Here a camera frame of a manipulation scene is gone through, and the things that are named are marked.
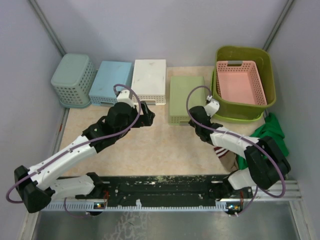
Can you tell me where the white slotted cable duct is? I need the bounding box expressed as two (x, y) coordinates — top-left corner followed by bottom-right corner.
(43, 199), (241, 212)

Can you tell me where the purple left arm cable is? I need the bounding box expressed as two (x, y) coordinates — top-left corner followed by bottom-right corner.
(6, 83), (141, 220)

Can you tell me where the aluminium frame post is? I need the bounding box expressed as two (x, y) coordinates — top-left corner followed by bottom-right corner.
(27, 0), (67, 57)
(262, 0), (296, 52)

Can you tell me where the light blue perforated basket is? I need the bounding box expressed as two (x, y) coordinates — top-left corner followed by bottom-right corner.
(89, 61), (134, 106)

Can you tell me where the aluminium frame post right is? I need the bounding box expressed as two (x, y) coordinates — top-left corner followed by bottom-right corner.
(262, 0), (296, 52)

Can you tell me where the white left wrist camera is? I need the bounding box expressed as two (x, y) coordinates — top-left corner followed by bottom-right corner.
(116, 90), (135, 108)

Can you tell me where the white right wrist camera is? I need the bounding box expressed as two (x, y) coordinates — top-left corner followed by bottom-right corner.
(204, 95), (220, 118)

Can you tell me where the green cloth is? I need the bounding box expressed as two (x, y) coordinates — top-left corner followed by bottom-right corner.
(250, 112), (289, 157)

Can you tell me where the aluminium frame post left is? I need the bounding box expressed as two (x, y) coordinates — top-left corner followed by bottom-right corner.
(27, 0), (67, 57)

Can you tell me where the pink perforated basket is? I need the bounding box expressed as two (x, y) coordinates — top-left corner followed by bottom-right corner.
(216, 60), (267, 106)

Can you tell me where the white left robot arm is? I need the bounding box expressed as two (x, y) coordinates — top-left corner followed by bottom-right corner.
(14, 101), (156, 213)

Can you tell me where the green plastic tub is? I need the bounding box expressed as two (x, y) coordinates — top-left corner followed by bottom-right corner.
(213, 45), (276, 120)

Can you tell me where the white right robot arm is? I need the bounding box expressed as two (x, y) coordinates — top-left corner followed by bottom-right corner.
(187, 106), (291, 198)

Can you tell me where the white basket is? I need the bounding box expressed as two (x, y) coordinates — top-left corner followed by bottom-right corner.
(131, 59), (167, 105)

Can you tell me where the beige striped sock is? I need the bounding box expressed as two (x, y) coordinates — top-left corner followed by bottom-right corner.
(213, 146), (239, 173)

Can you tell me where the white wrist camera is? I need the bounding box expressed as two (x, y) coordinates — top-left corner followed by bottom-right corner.
(116, 90), (135, 108)
(204, 95), (220, 118)

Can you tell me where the pale green perforated basket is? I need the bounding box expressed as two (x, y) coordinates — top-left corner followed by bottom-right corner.
(168, 76), (205, 125)

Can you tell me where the green tub lid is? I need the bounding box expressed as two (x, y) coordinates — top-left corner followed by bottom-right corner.
(211, 68), (264, 124)

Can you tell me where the large teal perforated basket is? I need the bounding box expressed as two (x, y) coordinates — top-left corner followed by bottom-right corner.
(51, 53), (97, 109)

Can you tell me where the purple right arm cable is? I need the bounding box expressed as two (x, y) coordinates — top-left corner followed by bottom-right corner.
(186, 85), (287, 217)

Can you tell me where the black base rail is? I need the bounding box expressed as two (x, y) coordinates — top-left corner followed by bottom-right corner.
(75, 175), (240, 207)

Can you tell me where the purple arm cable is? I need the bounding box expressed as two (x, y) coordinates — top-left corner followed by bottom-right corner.
(186, 85), (287, 217)
(6, 83), (141, 220)

